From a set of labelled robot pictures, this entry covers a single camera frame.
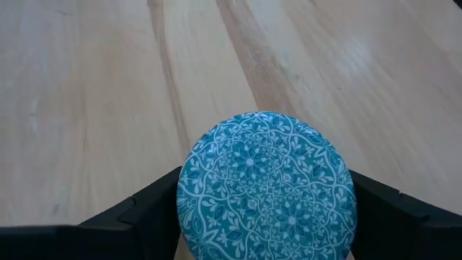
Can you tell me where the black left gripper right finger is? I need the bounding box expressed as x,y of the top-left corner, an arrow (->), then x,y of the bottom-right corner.
349,169 -> 462,260

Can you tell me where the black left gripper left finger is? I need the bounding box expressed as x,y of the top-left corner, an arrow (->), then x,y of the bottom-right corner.
0,165 -> 183,260

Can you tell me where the blue floral patterned round tin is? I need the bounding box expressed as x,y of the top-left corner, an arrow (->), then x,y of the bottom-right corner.
175,110 -> 358,260

